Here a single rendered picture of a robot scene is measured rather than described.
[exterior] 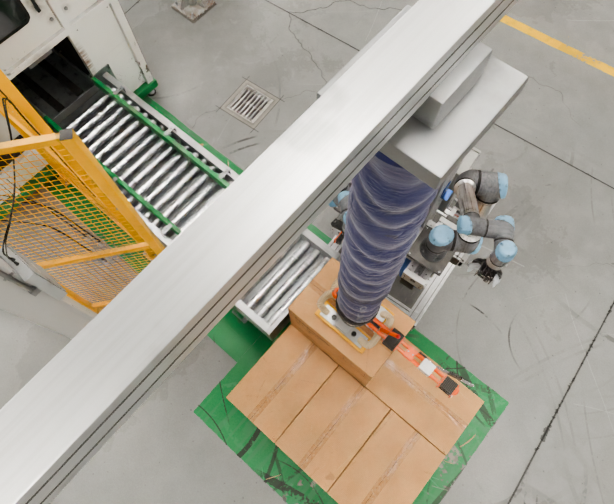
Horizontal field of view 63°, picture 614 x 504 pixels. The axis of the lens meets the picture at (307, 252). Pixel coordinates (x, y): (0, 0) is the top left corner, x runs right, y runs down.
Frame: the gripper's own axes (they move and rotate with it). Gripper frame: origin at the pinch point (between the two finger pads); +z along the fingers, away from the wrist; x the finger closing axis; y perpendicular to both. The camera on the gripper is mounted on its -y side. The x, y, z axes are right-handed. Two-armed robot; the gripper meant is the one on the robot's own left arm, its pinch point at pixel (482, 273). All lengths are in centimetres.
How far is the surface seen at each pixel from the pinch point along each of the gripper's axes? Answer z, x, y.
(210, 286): -153, -42, 95
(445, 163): -136, -28, 49
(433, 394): 97, 22, 39
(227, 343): 152, -113, 85
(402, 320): 58, -18, 23
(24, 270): -25, -154, 118
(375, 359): 57, -18, 49
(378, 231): -86, -38, 46
